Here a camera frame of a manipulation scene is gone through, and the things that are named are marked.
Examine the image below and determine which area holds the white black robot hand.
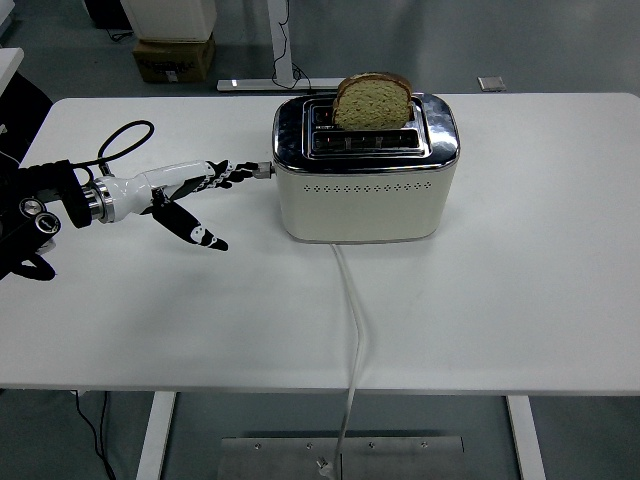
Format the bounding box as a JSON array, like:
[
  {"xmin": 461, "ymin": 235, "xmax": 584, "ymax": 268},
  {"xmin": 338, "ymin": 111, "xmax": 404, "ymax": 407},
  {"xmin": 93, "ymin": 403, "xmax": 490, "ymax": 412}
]
[{"xmin": 102, "ymin": 158, "xmax": 260, "ymax": 253}]

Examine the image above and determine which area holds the cream and chrome toaster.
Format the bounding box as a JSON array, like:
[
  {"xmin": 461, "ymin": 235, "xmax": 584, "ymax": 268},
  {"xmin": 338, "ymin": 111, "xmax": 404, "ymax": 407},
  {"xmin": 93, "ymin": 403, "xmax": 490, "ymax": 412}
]
[{"xmin": 251, "ymin": 91, "xmax": 461, "ymax": 245}]

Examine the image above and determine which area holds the brown cardboard box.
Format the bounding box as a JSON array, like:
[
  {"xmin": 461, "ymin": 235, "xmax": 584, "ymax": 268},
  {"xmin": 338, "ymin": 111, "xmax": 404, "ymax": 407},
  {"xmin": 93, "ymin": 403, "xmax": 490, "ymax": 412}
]
[{"xmin": 131, "ymin": 33, "xmax": 217, "ymax": 85}]

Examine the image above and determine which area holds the black chair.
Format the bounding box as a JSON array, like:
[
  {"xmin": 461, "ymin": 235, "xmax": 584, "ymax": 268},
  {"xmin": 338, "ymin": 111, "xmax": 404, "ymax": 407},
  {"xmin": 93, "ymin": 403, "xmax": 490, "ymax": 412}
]
[{"xmin": 0, "ymin": 69, "xmax": 55, "ymax": 169}]

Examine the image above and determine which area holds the large white box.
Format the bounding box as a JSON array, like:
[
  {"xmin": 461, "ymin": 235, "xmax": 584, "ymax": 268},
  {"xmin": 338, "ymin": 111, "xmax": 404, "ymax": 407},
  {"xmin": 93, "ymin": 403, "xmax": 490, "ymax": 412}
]
[{"xmin": 119, "ymin": 0, "xmax": 219, "ymax": 44}]

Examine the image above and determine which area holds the black box on floor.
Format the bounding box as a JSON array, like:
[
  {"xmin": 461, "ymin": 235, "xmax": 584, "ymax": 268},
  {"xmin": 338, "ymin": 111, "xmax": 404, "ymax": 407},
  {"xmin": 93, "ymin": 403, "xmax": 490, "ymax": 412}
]
[{"xmin": 82, "ymin": 0, "xmax": 134, "ymax": 30}]

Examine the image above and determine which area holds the white side table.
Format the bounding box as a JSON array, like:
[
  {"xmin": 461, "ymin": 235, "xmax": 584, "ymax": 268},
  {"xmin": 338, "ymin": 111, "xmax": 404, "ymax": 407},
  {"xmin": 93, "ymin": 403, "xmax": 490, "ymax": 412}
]
[{"xmin": 0, "ymin": 47, "xmax": 25, "ymax": 96}]

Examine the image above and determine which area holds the white desk leg with foot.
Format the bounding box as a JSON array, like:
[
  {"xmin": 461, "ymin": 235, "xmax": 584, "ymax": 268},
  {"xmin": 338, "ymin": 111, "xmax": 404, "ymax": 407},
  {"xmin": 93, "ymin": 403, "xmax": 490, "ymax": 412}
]
[{"xmin": 216, "ymin": 0, "xmax": 346, "ymax": 94}]

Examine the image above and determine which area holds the brown bread slice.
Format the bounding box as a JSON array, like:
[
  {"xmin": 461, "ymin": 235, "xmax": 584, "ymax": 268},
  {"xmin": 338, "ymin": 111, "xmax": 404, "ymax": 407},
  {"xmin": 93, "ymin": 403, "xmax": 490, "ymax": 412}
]
[{"xmin": 331, "ymin": 71, "xmax": 415, "ymax": 132}]

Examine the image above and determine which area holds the white table leg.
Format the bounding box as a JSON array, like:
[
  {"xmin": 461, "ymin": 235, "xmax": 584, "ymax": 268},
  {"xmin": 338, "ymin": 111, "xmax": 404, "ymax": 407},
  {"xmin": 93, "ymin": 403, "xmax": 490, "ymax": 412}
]
[
  {"xmin": 134, "ymin": 391, "xmax": 177, "ymax": 480},
  {"xmin": 505, "ymin": 394, "xmax": 547, "ymax": 480}
]

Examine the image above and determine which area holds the grey metal plate with screws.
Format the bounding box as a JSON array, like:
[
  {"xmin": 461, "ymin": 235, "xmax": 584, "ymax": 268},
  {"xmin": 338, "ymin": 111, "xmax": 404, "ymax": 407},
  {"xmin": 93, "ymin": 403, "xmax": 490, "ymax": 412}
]
[{"xmin": 219, "ymin": 436, "xmax": 465, "ymax": 480}]

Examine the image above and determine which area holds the thin black hanging cable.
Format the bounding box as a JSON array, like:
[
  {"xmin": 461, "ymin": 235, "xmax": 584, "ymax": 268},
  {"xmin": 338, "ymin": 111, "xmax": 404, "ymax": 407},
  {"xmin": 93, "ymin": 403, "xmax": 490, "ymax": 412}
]
[{"xmin": 271, "ymin": 0, "xmax": 314, "ymax": 94}]

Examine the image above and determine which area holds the black cable under table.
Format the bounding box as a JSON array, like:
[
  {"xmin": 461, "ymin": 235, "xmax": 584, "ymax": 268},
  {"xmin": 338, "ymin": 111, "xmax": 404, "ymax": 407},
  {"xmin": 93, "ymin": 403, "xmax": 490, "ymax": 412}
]
[{"xmin": 69, "ymin": 389, "xmax": 117, "ymax": 480}]

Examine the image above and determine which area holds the white toaster power cable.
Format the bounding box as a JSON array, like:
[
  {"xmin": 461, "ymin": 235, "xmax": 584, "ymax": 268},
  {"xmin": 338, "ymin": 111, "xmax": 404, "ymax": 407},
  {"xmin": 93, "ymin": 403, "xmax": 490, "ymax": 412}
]
[{"xmin": 316, "ymin": 242, "xmax": 369, "ymax": 476}]

